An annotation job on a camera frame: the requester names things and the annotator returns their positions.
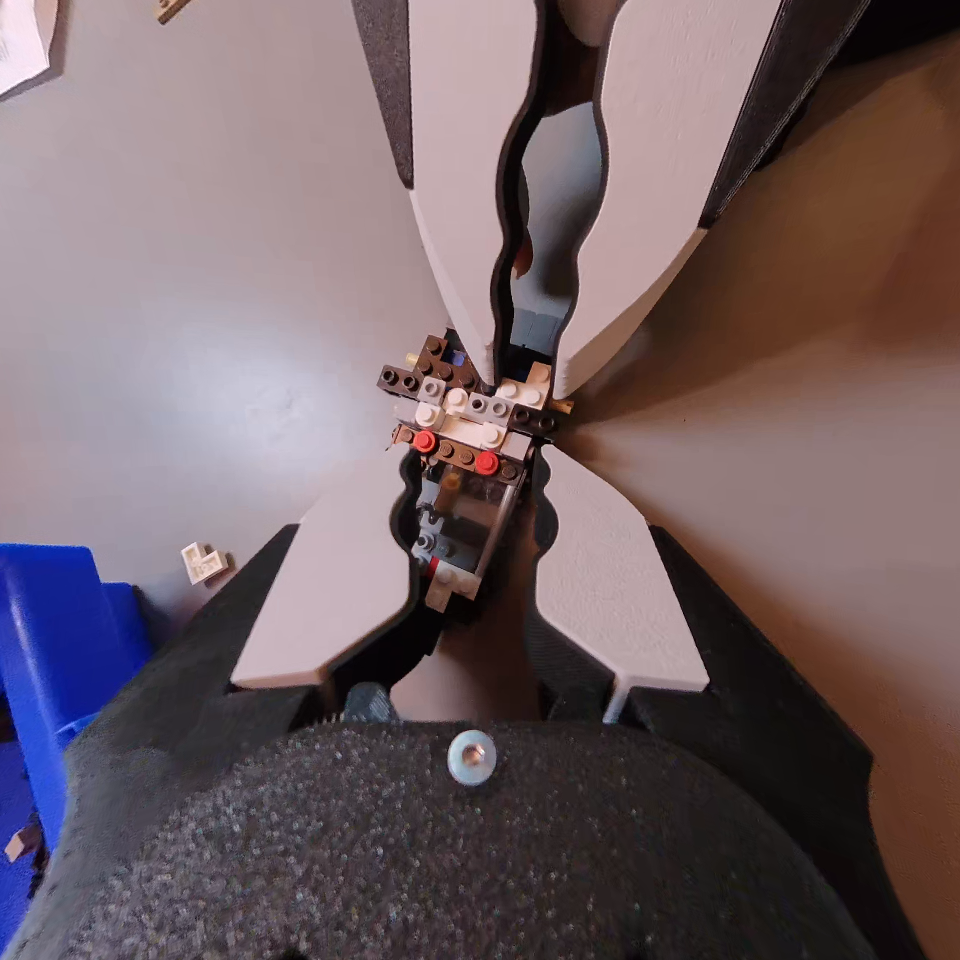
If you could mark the lego car model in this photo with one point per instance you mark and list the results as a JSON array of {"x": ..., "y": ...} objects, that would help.
[{"x": 465, "y": 420}]

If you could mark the small brown lego piece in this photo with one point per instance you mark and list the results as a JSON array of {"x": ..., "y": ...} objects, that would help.
[{"x": 173, "y": 8}]

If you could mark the blue plastic bin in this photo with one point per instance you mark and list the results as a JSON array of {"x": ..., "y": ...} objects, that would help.
[{"x": 60, "y": 645}]

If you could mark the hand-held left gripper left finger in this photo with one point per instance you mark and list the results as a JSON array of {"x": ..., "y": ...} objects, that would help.
[{"x": 323, "y": 600}]

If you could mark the small white lego piece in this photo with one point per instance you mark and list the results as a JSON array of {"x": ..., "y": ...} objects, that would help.
[{"x": 206, "y": 563}]

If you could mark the white paper sheets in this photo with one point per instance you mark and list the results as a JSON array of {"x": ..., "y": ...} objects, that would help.
[{"x": 15, "y": 45}]

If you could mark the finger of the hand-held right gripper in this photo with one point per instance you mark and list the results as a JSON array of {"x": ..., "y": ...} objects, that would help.
[
  {"x": 458, "y": 150},
  {"x": 675, "y": 135}
]

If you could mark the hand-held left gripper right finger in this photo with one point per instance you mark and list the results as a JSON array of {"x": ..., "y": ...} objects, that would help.
[{"x": 615, "y": 600}]

